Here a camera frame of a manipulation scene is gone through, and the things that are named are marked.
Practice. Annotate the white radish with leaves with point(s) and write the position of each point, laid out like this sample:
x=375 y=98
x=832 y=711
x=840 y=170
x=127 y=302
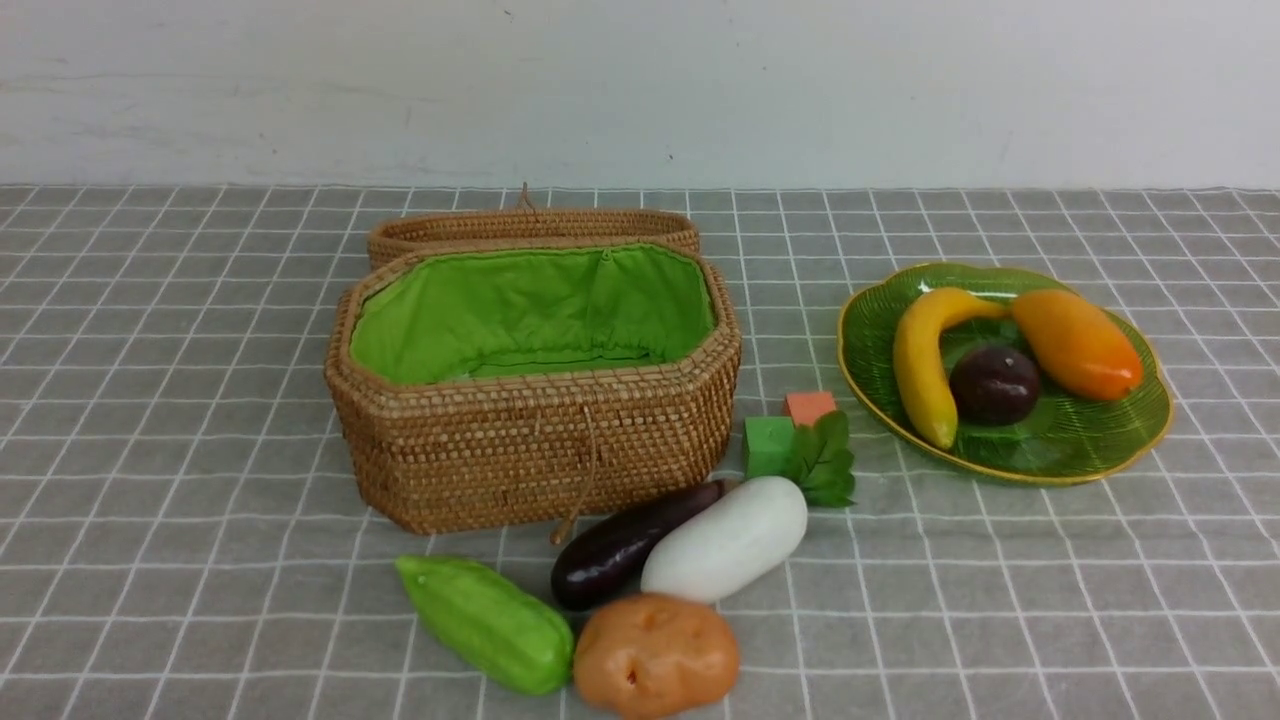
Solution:
x=757 y=525

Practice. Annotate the dark purple eggplant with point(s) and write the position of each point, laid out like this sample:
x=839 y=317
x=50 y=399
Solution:
x=596 y=565

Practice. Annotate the yellow banana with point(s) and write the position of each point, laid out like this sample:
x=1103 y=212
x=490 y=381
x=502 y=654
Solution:
x=918 y=363

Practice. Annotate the brown potato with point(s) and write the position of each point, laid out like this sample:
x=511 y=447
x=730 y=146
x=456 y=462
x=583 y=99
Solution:
x=650 y=655

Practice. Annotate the green chayote vegetable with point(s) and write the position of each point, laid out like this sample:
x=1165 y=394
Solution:
x=510 y=636

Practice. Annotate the dark purple plum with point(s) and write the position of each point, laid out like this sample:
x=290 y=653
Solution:
x=995 y=386

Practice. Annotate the orange mango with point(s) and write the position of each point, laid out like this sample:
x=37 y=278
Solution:
x=1078 y=345

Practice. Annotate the green foam cube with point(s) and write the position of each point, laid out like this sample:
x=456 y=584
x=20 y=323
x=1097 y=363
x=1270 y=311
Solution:
x=766 y=446

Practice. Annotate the woven wicker basket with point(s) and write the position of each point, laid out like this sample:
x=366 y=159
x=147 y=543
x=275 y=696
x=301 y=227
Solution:
x=487 y=384

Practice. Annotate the orange foam cube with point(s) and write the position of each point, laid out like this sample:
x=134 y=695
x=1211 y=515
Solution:
x=806 y=408

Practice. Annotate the woven wicker basket lid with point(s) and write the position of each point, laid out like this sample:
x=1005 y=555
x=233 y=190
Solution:
x=396 y=237

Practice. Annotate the green glass leaf plate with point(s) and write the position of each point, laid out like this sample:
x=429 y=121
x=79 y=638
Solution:
x=1065 y=441

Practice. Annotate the grey checked tablecloth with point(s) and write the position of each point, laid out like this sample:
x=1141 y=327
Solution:
x=182 y=538

